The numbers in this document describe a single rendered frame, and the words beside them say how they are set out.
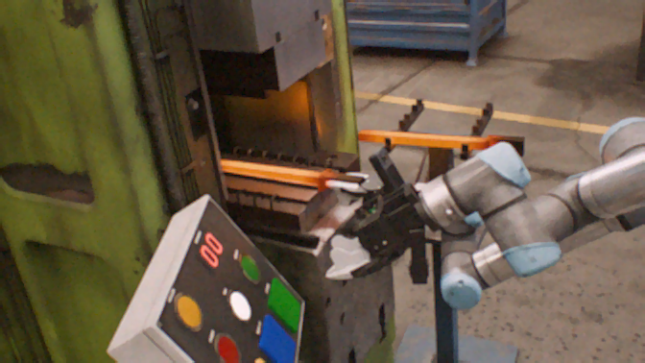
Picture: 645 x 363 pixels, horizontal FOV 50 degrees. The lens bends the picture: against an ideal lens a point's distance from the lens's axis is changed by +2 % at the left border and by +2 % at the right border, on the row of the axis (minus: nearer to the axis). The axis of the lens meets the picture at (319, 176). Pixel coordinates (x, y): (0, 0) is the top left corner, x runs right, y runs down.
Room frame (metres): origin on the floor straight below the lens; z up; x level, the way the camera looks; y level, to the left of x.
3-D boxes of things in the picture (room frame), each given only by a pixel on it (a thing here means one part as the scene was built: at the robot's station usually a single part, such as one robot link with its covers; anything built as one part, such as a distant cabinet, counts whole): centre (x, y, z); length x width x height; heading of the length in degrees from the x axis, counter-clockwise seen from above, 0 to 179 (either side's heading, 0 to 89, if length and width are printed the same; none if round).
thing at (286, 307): (0.94, 0.09, 1.01); 0.07 x 0.05 x 0.07; 173
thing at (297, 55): (1.48, 0.18, 1.32); 0.42 x 0.20 x 0.10; 58
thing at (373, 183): (1.31, -0.15, 0.98); 0.12 x 0.08 x 0.09; 58
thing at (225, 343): (0.74, 0.16, 1.09); 0.05 x 0.03 x 0.04; 148
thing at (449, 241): (1.21, -0.28, 0.89); 0.11 x 0.08 x 0.11; 168
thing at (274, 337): (0.84, 0.10, 1.01); 0.07 x 0.05 x 0.07; 173
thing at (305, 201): (1.48, 0.18, 0.96); 0.42 x 0.20 x 0.09; 58
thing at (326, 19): (1.71, -0.05, 1.27); 0.09 x 0.02 x 0.17; 148
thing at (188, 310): (0.75, 0.20, 1.16); 0.05 x 0.03 x 0.04; 148
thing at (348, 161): (1.56, -0.04, 0.95); 0.12 x 0.08 x 0.06; 58
